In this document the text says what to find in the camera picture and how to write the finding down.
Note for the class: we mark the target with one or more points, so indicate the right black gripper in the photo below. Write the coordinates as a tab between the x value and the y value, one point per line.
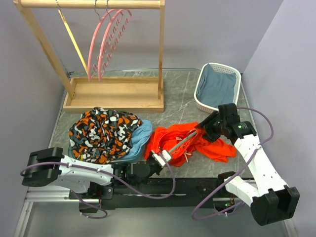
207	123

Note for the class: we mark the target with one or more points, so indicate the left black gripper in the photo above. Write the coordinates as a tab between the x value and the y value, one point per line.
151	156

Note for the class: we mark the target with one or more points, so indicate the green plastic hanger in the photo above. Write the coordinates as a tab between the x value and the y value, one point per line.
184	142

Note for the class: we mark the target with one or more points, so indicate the orange shorts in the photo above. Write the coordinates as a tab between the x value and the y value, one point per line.
166	138

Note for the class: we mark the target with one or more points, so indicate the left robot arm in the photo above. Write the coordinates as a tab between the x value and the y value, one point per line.
50	166

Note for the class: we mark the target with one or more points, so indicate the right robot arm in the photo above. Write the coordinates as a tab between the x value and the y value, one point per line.
271	200

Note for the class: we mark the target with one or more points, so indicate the light blue shorts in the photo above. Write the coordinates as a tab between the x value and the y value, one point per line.
140	137

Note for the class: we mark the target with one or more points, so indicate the patterned camouflage shorts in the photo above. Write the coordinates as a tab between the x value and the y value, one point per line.
101	135

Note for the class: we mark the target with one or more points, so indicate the right pink plastic hanger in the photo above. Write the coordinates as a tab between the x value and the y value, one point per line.
118	20

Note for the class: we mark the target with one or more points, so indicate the pink plastic hanger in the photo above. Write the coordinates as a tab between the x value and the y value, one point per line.
118	20
93	67

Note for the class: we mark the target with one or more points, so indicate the left pink plastic hanger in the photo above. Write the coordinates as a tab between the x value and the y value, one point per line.
93	67

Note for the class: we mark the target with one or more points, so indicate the yellow plastic hanger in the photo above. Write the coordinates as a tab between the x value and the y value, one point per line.
73	40

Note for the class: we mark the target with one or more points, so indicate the blue-grey cloth in basket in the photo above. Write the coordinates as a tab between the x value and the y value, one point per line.
216	86

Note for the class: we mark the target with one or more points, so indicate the white plastic basket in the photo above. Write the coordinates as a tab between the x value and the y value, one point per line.
208	109

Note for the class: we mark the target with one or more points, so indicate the wooden clothes rack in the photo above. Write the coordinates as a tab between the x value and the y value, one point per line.
133	94

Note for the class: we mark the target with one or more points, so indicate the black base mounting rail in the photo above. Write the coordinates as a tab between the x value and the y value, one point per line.
189	192

